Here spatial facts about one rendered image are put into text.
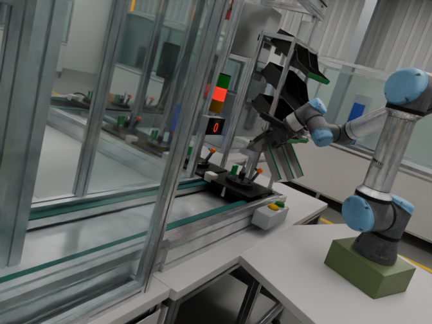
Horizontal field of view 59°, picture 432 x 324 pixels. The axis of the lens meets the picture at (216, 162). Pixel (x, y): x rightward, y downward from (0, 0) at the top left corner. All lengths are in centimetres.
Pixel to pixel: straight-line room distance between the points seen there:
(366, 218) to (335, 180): 434
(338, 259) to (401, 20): 921
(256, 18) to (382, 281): 210
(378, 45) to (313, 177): 538
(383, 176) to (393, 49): 908
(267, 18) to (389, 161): 185
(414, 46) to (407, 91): 898
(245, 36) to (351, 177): 315
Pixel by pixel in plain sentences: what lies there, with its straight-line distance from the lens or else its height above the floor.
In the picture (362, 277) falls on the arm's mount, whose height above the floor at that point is 90.
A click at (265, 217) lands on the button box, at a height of 95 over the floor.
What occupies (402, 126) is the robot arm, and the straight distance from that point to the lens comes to 129.
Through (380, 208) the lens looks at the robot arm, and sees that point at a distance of 132.
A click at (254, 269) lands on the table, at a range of 129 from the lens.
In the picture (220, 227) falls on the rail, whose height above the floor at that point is 93.
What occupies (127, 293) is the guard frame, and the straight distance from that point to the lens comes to 95.
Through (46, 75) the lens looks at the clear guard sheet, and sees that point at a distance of 58.
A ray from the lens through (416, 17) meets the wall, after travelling 1040.
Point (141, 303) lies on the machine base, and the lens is 98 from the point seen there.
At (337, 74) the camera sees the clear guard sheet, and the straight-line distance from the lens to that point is 570.
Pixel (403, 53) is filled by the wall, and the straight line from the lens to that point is 1026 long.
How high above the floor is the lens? 143
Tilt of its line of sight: 13 degrees down
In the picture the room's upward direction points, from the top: 17 degrees clockwise
